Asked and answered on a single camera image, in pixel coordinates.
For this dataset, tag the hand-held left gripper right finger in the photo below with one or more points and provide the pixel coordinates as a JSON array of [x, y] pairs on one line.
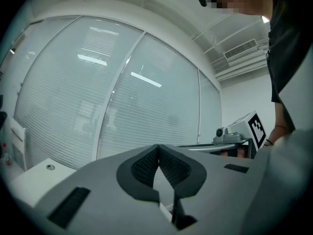
[[220, 192]]

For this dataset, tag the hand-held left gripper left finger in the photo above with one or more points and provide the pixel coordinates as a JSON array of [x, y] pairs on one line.
[[102, 195]]

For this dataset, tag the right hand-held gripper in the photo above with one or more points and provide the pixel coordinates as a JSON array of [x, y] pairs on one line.
[[244, 131]]

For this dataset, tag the person's right forearm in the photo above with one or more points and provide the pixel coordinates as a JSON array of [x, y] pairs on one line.
[[281, 121]]

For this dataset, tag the narrow glass partition with blinds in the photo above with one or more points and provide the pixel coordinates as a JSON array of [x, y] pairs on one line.
[[209, 109]]

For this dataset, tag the black wristband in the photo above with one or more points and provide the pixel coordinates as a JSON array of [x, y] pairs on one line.
[[269, 142]]

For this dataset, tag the white cabinet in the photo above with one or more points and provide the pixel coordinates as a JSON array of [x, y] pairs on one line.
[[17, 143]]

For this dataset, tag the white ceiling air vent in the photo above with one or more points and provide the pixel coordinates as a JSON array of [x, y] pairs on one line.
[[240, 50]]

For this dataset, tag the white ceiling pipes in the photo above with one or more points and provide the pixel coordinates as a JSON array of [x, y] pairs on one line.
[[220, 30]]

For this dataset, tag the black office chair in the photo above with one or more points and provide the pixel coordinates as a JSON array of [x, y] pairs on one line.
[[2, 117]]

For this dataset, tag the person's black shirt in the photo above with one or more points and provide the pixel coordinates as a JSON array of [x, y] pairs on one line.
[[288, 45]]

